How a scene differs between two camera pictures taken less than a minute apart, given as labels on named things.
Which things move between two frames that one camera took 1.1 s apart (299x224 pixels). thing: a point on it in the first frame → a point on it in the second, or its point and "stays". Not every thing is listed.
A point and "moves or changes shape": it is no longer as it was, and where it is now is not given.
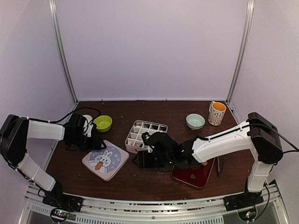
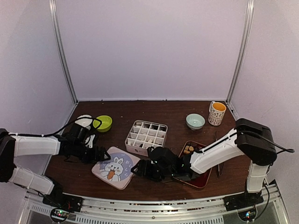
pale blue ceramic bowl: x=195 y=121 stays
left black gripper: x=92 y=146 → x=94 y=157
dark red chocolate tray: x=198 y=178 stays
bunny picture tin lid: x=106 y=162 moves or changes shape
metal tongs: x=218 y=172 stays
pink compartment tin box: x=134 y=142 stays
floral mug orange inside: x=217 y=113 stays
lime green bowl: x=103 y=122 stays
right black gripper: x=143 y=162 → x=144 y=170
